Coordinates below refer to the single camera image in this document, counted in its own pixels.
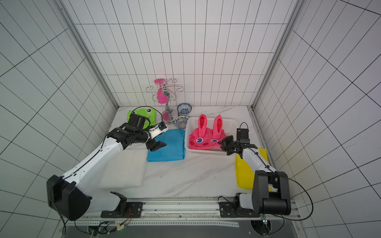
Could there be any pink bunny raincoat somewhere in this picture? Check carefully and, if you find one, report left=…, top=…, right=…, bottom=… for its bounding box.
left=189, top=115, right=226, bottom=150

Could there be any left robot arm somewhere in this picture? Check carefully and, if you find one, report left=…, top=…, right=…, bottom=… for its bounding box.
left=46, top=113, right=168, bottom=221

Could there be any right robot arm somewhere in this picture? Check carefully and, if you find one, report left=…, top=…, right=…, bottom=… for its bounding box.
left=219, top=136, right=291, bottom=215

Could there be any blue folded raincoat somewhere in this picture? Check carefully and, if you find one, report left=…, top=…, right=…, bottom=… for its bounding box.
left=147, top=129, right=186, bottom=162

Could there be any white plastic perforated basket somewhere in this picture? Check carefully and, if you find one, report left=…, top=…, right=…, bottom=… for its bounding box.
left=185, top=117, right=238, bottom=155

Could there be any green frog folded raincoat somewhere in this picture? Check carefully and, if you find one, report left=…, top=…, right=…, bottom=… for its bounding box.
left=134, top=108, right=156, bottom=129

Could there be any white folded raincoat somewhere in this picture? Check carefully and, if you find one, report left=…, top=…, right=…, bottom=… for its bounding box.
left=99, top=149, right=148, bottom=191

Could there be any yellow folded raincoat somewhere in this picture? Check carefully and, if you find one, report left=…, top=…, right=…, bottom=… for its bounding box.
left=235, top=148, right=274, bottom=190

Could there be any blue patterned ceramic cup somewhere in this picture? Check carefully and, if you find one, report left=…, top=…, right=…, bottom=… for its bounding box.
left=174, top=115, right=189, bottom=130

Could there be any blue patterned ceramic bowl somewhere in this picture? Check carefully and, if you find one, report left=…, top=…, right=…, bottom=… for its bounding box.
left=177, top=103, right=192, bottom=116

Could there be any pink wine glass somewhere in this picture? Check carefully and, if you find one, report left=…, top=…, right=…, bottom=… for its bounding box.
left=154, top=78, right=168, bottom=104

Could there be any electronics wiring bundle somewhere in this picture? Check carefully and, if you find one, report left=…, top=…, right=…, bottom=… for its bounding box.
left=74, top=208, right=133, bottom=237

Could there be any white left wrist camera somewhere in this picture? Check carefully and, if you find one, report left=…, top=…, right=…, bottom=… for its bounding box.
left=148, top=122, right=168, bottom=139

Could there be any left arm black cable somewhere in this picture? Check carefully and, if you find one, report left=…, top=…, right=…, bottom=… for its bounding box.
left=130, top=105, right=164, bottom=124

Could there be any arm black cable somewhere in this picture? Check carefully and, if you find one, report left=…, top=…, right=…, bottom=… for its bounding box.
left=217, top=175, right=315, bottom=236
left=130, top=105, right=164, bottom=124

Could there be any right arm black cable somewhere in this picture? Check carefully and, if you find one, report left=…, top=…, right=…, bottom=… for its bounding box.
left=217, top=175, right=315, bottom=236

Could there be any silver wire cup stand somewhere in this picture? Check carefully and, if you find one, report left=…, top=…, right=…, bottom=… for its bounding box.
left=146, top=78, right=184, bottom=124

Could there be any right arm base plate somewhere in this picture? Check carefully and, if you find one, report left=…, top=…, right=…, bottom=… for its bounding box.
left=218, top=201, right=260, bottom=218

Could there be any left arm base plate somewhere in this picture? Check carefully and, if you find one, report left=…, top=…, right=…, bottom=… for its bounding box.
left=101, top=202, right=143, bottom=219

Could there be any aluminium mounting rail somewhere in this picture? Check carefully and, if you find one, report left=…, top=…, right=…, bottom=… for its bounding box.
left=68, top=197, right=282, bottom=228

